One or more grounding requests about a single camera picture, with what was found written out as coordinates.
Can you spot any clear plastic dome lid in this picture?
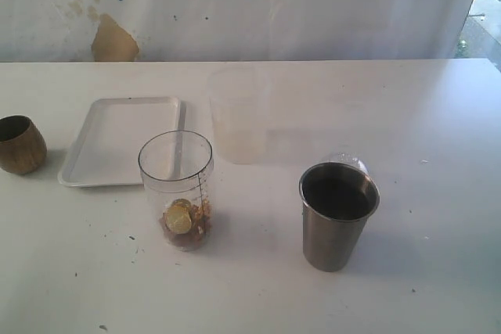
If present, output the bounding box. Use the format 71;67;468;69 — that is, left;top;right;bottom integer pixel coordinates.
320;152;369;174

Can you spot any gold foil coin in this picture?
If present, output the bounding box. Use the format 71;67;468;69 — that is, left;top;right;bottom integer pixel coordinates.
171;198;192;210
165;205;192;235

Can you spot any stainless steel cup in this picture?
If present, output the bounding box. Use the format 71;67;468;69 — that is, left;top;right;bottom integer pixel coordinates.
299;162;380;272

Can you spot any white rectangular tray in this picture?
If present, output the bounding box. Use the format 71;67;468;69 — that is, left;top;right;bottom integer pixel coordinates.
58;96;182;188

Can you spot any clear plastic shaker cup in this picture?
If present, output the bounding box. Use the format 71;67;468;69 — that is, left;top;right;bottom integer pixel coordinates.
138;130;214;251

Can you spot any brown wooden cup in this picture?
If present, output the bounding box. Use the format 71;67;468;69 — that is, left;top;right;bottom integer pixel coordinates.
1;115;47;175

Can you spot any translucent plastic container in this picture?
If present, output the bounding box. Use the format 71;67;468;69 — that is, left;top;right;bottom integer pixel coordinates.
207;64;271;164

